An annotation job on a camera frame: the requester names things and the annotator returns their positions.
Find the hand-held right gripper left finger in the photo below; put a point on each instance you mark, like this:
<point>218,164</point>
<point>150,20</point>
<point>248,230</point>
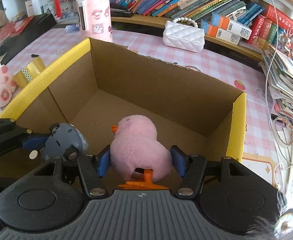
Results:
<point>104,162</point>

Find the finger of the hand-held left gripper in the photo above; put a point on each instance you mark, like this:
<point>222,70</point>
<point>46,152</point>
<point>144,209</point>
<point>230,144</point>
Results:
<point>33,154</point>
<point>34,141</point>

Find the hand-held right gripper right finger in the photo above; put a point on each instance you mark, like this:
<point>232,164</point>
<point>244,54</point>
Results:
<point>179,160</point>

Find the grey toy car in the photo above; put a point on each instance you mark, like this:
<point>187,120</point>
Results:
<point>61,140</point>

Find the pink chick plush toy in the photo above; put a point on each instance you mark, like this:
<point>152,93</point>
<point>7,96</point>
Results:
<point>136,142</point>

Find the yellow tape roll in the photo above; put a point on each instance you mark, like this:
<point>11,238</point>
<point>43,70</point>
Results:
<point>21,78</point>
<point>36,65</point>

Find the pink pig plush toy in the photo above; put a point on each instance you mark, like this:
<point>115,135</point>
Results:
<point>1,85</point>

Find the yellow-edged cardboard box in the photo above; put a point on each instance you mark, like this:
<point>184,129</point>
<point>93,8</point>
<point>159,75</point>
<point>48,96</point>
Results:
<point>149,80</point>

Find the pink checked tablecloth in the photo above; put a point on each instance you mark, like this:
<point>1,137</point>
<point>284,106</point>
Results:
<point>224,67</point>

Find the black flat case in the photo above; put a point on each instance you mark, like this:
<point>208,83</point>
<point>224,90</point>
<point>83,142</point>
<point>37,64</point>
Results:
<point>29,33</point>

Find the red booklets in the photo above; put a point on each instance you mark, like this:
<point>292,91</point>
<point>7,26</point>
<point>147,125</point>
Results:
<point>9,31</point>

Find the small blue card pack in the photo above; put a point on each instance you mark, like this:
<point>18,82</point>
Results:
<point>72,28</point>

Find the white quilted handbag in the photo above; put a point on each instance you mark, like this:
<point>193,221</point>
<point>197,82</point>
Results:
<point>184,36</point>

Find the orange and blue carton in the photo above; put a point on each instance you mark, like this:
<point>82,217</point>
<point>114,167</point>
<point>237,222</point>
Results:
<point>219,33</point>
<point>230,25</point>

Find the stack of paper booklets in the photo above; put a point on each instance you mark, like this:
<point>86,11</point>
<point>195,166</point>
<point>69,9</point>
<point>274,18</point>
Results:
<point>286,80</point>

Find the pink cartoon cylinder container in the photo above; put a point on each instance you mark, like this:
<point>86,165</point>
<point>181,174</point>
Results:
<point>96,17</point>

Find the red tassel ornament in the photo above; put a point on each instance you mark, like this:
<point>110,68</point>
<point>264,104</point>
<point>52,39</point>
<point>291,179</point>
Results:
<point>57,3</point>

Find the pen holder with pens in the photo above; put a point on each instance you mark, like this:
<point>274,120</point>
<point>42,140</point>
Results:
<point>67,5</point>

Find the wooden desk shelf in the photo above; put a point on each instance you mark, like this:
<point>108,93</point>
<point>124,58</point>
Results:
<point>146,21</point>

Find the colourful figurine decoration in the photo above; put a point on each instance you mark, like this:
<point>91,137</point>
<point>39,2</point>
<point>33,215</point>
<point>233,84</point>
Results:
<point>292,45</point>

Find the thick red book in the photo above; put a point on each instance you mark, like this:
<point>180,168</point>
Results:
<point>284,21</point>

